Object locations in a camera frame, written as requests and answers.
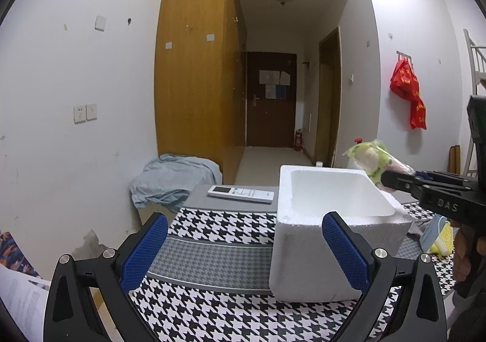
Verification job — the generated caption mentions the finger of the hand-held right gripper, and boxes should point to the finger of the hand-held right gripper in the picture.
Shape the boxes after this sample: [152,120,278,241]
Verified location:
[415,171,475,185]
[381,171,431,200]

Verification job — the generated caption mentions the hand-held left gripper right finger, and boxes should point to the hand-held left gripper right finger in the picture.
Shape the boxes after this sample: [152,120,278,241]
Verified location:
[322,211,449,342]

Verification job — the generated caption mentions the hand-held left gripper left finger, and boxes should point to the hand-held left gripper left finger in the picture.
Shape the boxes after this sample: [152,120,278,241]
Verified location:
[43,212,168,342]

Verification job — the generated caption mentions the blue face mask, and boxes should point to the blue face mask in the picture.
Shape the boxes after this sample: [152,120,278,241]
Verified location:
[421,213,445,252]

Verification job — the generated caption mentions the green and white plastic packet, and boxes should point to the green and white plastic packet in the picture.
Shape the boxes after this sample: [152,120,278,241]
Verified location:
[343,139,414,185]

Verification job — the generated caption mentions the white foam box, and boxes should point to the white foam box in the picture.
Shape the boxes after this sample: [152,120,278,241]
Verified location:
[269,164,412,303]

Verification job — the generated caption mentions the person's right hand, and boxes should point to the person's right hand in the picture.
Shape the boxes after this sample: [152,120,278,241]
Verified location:
[453,228,480,283]

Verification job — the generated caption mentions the brown wooden plank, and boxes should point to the brown wooden plank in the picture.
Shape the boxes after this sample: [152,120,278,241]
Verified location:
[449,145,462,174]

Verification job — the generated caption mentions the yellow mesh pouch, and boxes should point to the yellow mesh pouch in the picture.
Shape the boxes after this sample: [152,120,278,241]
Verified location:
[429,221,454,256]

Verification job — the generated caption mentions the white pump bottle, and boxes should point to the white pump bottle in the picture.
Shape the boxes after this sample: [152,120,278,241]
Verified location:
[347,138,363,170]

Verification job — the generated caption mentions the small red plastic bag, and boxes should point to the small red plastic bag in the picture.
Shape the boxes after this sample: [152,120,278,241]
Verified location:
[410,95,428,130]

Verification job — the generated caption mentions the light blue crumpled cloth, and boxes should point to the light blue crumpled cloth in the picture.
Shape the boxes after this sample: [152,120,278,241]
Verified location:
[130,154,223,214]

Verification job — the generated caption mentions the houndstooth tablecloth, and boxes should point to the houndstooth tablecloth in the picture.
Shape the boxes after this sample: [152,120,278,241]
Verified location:
[129,185,462,342]

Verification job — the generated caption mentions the large red plastic bag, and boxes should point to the large red plastic bag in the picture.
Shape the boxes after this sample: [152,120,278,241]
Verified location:
[390,57,421,100]

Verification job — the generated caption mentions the light wooden side door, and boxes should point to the light wooden side door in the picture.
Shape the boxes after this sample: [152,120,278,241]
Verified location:
[314,26,341,168]

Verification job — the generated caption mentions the white remote control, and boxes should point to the white remote control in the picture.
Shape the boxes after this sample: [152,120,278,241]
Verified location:
[207,185,275,205]

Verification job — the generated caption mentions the white metal bunk bed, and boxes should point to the white metal bunk bed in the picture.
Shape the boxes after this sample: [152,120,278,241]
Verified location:
[462,29,486,176]

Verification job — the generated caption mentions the white printed papers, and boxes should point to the white printed papers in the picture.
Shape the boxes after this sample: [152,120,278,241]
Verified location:
[0,264,52,342]

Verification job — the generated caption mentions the colourful patterned cloth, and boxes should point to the colourful patterned cloth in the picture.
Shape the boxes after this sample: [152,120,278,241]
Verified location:
[0,232,42,278]

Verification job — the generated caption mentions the dark brown door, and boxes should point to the dark brown door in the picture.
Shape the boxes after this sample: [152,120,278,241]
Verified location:
[246,52,297,148]

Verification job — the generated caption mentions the wooden wardrobe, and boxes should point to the wooden wardrobe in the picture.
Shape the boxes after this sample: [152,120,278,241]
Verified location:
[154,0,248,185]

